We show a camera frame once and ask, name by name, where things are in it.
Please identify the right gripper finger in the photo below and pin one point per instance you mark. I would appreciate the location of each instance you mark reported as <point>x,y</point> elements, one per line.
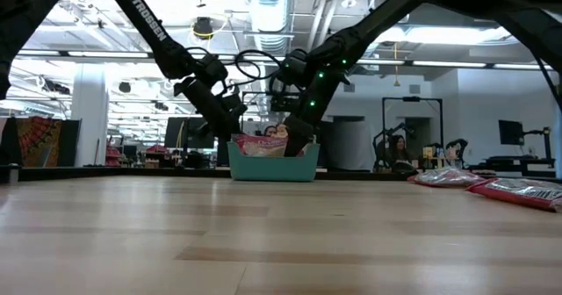
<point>308,137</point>
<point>293,139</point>

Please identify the red popcorn bag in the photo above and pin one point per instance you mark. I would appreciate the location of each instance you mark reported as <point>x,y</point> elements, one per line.
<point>443,177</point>
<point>518,195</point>
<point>259,148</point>

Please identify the black monitor on arm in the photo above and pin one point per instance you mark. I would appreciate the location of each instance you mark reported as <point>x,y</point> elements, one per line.
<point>511,132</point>

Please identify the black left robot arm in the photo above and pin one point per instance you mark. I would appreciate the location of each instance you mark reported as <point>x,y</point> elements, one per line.
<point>149,23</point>

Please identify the black computer monitor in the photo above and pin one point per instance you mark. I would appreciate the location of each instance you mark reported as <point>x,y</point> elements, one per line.
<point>202,143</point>
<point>177,132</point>

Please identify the black upright panel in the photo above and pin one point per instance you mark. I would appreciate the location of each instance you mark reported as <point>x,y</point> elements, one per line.
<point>325,146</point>

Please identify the black cabinet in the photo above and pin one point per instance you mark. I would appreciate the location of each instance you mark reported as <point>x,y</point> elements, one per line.
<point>222,152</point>

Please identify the person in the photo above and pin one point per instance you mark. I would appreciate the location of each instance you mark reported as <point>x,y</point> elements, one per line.
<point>270,131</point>
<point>398,150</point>

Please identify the teal plastic basket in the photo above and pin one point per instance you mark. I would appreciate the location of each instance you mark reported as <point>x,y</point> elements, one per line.
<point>272,167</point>

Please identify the white cylindrical tank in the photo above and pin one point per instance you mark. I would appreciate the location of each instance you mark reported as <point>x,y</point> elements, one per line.
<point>351,146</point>

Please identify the long ceiling light strip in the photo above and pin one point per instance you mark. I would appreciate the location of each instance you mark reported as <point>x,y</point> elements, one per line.
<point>263,59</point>
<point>382,62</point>
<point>39,52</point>
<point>448,64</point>
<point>522,66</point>
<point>110,54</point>

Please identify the black ceiling dome fixture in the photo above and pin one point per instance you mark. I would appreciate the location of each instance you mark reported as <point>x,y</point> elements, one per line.
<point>203,28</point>

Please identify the round black ceiling speaker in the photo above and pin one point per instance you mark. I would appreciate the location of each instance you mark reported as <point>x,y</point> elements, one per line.
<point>124,87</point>

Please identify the round white ceiling fixture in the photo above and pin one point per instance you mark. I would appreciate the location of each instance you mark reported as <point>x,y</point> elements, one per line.
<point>348,1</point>

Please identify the red background chair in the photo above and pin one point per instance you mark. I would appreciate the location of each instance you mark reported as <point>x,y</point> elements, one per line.
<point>113,156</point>

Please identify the white round column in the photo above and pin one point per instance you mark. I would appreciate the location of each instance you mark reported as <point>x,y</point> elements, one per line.
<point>89,124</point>

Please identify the black partition panel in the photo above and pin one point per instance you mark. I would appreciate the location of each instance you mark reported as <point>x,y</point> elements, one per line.
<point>69,143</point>

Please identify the colourful patterned tapestry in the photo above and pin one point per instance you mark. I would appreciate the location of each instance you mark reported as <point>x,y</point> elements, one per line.
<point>39,141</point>

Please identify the small silver cylinder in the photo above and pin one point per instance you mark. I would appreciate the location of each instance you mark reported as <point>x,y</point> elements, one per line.
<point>14,174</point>

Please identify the black desk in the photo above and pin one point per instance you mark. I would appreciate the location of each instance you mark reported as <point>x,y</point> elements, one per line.
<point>518,160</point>

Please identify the square wall vent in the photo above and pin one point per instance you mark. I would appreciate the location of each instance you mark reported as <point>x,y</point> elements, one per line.
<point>414,88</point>
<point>350,88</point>

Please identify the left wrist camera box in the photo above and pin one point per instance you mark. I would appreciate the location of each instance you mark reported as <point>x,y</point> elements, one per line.
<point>211,69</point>

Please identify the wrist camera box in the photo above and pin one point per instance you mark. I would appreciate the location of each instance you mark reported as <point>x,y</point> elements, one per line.
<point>295,66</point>
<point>211,69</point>

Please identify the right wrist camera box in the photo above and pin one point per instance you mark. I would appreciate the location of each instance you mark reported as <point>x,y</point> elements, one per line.
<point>295,66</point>

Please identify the black metal frame stand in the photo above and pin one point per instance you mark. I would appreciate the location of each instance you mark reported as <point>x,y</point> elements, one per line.
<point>257,93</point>
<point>412,98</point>

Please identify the silver ceiling air duct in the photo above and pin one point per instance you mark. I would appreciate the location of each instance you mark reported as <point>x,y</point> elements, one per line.
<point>270,14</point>

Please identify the blue grey upright post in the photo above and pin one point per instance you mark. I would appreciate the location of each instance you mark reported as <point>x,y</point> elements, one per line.
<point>558,146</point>

